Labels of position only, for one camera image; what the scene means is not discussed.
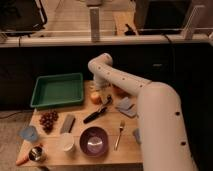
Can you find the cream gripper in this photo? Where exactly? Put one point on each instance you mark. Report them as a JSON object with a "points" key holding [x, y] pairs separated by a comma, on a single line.
{"points": [[99, 85]]}

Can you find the yellow red apple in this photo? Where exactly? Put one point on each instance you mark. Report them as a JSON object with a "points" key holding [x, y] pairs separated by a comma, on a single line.
{"points": [[95, 97]]}

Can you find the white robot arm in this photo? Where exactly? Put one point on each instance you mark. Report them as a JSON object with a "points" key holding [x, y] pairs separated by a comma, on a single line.
{"points": [[161, 124]]}

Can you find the green plastic tray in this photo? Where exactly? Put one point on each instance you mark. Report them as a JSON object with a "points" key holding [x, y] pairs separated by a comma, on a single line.
{"points": [[58, 91]]}

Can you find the orange bowl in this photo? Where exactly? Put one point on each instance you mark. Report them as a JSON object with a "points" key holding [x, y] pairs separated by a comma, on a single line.
{"points": [[119, 92]]}

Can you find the grey folded cloth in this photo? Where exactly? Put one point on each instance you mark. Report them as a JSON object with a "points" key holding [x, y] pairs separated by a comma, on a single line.
{"points": [[125, 107]]}

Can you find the silver fork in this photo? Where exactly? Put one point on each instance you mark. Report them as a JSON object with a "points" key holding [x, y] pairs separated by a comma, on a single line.
{"points": [[121, 128]]}

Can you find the grey sponge block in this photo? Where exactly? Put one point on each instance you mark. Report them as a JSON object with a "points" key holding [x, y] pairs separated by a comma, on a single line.
{"points": [[67, 124]]}

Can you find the purple bowl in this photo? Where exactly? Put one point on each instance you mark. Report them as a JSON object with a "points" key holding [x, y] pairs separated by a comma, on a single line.
{"points": [[94, 142]]}

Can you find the blue sponge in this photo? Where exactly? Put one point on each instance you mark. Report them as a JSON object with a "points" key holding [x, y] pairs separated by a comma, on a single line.
{"points": [[137, 136]]}

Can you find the bunch of red grapes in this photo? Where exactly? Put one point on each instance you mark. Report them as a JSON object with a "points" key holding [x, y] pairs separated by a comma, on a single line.
{"points": [[47, 121]]}

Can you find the white cup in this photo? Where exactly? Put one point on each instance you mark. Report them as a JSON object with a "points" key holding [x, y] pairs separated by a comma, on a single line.
{"points": [[67, 143]]}

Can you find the black monitor right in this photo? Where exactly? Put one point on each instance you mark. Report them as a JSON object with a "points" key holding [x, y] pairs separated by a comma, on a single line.
{"points": [[153, 17]]}

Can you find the black monitor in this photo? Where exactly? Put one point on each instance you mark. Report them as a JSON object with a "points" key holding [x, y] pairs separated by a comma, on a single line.
{"points": [[153, 17], [22, 16]]}

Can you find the blue plastic cup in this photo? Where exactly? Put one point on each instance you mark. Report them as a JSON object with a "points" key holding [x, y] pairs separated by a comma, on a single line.
{"points": [[29, 134]]}

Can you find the metal cup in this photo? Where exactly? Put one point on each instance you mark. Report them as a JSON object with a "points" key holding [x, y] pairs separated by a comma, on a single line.
{"points": [[37, 154]]}

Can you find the black monitor left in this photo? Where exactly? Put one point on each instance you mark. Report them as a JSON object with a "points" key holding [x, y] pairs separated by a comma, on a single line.
{"points": [[22, 16]]}

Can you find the orange carrot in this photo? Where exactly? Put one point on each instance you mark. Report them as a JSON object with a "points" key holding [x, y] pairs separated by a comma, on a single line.
{"points": [[25, 158]]}

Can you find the black handled peeler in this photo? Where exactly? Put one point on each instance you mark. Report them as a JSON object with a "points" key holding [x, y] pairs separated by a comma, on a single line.
{"points": [[99, 112]]}

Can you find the white vertical post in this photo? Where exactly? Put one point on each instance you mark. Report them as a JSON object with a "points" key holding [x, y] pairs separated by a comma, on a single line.
{"points": [[94, 24]]}

